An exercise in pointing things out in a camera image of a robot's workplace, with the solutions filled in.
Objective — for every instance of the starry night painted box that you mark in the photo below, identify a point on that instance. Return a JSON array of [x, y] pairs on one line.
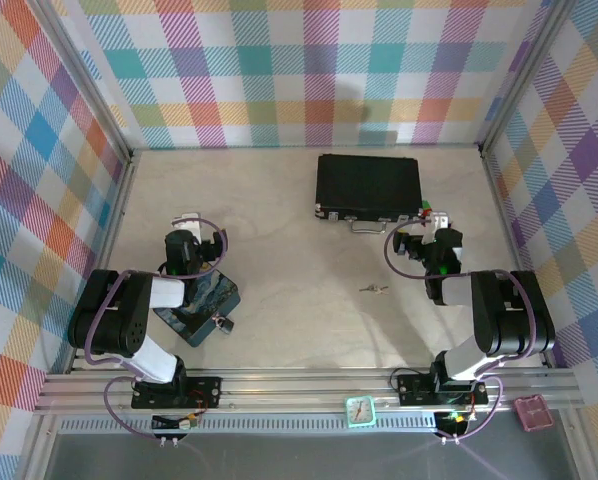
[[209, 300]]

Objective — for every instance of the silver key bunch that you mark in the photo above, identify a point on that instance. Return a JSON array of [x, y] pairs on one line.
[[374, 288]]

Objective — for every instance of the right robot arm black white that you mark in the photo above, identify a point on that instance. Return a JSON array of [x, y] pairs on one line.
[[499, 315]]

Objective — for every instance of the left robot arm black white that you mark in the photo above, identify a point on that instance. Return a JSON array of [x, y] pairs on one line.
[[129, 310]]

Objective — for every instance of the black briefcase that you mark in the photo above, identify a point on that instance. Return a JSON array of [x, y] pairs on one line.
[[366, 187]]

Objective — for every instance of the mint green square clock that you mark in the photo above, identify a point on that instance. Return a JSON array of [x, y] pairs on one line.
[[360, 411]]

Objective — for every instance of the right controller board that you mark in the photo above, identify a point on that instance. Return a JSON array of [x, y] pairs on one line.
[[454, 421]]

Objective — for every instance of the controller board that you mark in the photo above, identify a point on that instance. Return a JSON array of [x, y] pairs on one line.
[[454, 421], [179, 423]]

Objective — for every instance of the left controller board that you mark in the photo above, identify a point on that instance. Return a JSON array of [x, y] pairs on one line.
[[179, 423]]

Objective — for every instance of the pink plastic box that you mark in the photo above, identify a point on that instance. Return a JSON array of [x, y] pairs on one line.
[[532, 413]]

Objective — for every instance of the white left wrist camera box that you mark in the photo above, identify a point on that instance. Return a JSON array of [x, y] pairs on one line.
[[189, 224]]

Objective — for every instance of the aluminium side rail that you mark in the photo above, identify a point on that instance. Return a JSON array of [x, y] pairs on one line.
[[501, 210], [116, 220]]

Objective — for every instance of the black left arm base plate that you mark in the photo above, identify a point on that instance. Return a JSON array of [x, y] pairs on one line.
[[206, 392]]

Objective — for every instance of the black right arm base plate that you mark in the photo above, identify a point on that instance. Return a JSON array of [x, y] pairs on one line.
[[414, 390]]

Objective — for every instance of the aluminium mounting rail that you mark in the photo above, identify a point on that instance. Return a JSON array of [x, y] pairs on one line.
[[299, 387]]

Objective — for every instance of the aluminium frame post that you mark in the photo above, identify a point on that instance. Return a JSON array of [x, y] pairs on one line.
[[524, 75], [86, 85]]

